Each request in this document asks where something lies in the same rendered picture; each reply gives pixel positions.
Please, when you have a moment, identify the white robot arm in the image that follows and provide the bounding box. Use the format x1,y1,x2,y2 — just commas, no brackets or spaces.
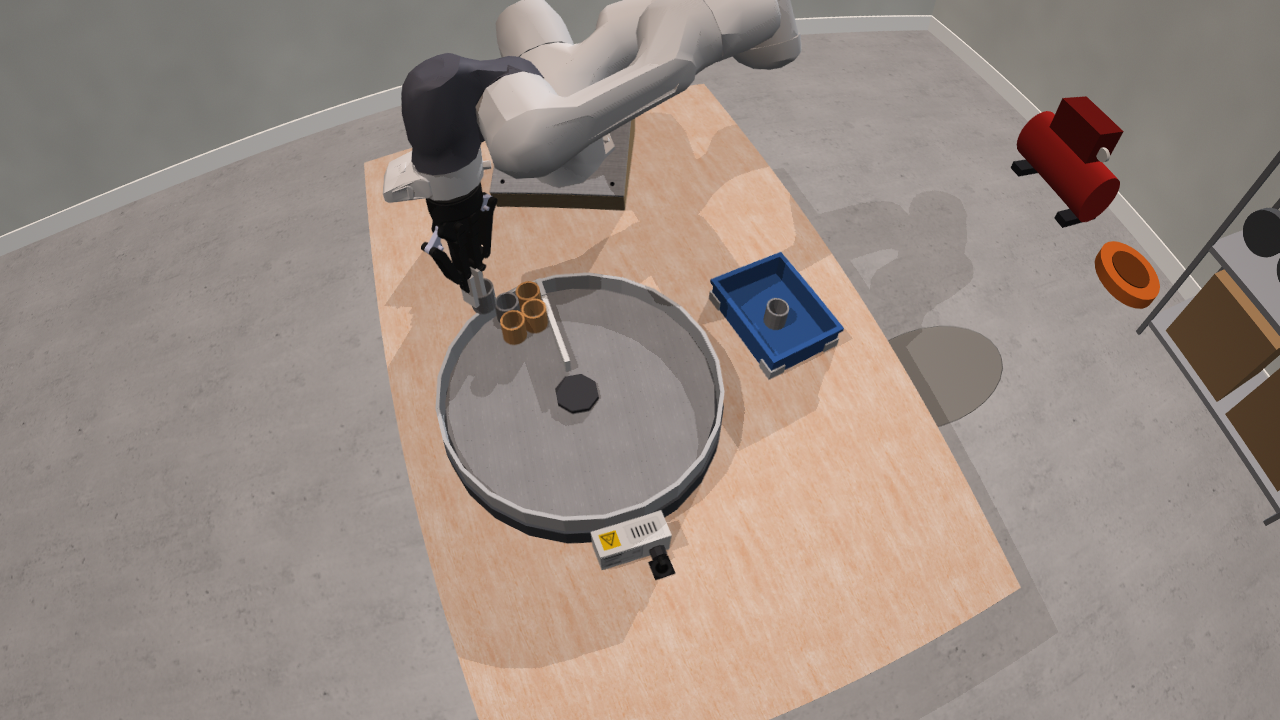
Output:
383,0,801,202

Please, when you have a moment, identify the blue plastic crate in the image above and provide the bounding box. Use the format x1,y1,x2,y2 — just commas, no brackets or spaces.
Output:
709,252,844,380

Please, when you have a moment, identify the grey metal bushing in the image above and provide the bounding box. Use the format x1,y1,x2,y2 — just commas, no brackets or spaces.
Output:
763,299,788,331
472,278,497,314
495,292,520,323

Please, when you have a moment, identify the bronze bushing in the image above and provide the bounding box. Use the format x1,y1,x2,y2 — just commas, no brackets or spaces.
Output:
500,310,527,345
521,299,548,333
516,281,541,311

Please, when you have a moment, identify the grey round turning table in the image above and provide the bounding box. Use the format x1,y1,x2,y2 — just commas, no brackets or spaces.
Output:
435,273,724,580

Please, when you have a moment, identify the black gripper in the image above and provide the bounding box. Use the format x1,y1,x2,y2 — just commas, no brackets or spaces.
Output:
421,181,497,307

